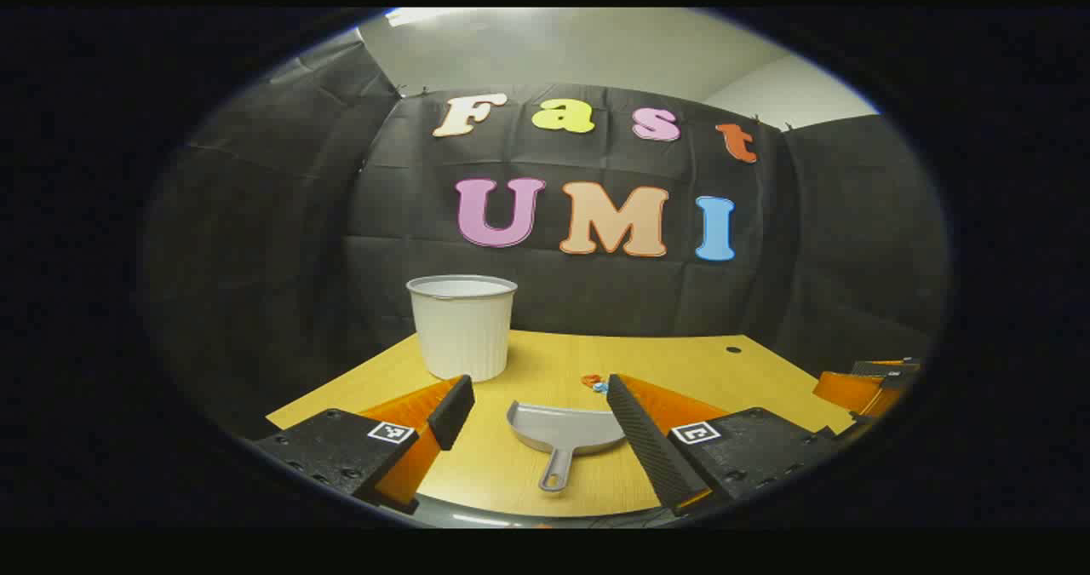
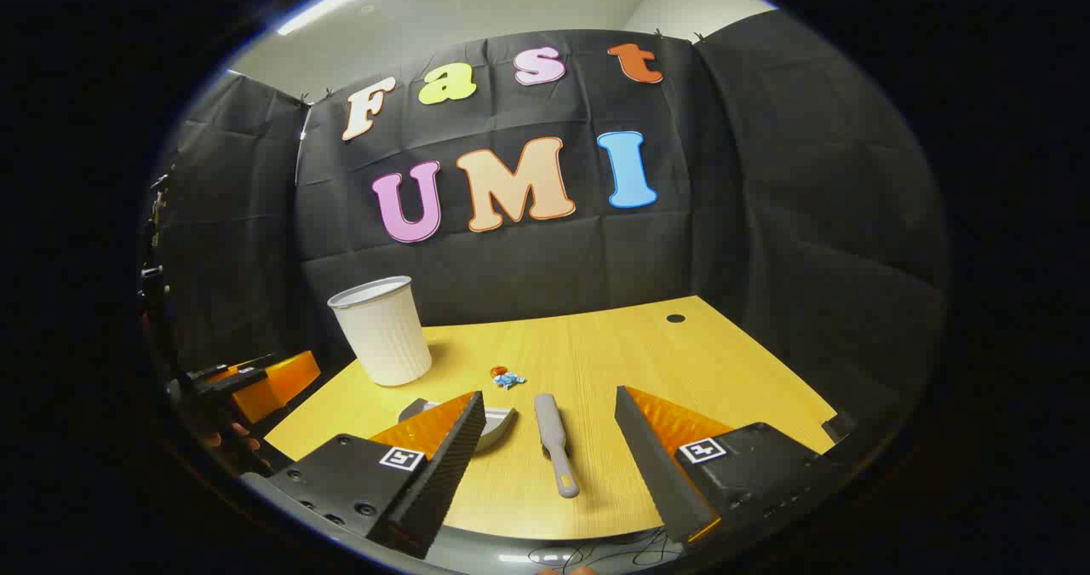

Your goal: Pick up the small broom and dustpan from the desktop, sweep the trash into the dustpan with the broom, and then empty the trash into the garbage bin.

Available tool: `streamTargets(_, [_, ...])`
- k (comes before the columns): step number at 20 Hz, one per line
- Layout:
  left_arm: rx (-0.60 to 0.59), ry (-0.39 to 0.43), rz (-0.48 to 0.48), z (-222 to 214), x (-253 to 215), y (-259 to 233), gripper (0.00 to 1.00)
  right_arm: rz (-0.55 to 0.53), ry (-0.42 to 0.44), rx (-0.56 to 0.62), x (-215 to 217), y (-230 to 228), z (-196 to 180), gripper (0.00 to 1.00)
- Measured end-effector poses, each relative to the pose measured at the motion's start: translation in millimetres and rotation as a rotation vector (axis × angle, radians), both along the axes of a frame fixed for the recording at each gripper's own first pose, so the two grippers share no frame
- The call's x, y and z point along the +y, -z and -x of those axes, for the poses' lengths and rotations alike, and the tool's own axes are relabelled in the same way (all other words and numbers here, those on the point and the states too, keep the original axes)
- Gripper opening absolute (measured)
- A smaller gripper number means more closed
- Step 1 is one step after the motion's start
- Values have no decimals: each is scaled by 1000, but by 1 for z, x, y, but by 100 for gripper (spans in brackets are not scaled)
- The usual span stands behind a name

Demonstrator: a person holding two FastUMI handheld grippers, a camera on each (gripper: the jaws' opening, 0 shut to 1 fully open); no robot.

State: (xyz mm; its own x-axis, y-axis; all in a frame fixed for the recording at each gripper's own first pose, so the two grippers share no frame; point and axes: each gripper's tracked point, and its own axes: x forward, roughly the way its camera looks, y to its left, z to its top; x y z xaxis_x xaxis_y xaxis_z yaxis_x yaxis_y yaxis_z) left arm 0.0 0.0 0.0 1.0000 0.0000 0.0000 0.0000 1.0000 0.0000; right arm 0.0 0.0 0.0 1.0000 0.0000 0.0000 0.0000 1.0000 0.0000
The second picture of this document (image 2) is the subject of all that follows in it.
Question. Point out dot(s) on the wooden desktop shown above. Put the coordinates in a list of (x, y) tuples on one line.
[(596, 353)]

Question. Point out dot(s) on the blue wrapper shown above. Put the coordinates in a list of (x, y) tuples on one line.
[(511, 380)]

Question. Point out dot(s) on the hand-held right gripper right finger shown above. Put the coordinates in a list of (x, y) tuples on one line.
[(651, 473)]

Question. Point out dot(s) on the white ribbed garbage bin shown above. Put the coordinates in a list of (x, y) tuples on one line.
[(383, 336)]

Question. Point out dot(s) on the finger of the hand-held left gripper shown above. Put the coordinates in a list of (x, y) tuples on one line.
[(213, 375), (277, 392)]

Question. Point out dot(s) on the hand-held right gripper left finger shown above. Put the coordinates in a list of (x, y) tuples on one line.
[(443, 481)]

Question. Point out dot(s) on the small grey broom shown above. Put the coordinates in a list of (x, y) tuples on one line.
[(553, 439)]

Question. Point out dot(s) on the black backdrop cloth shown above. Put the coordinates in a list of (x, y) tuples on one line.
[(528, 277)]

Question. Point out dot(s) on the grey plastic dustpan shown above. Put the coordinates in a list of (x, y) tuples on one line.
[(498, 428)]

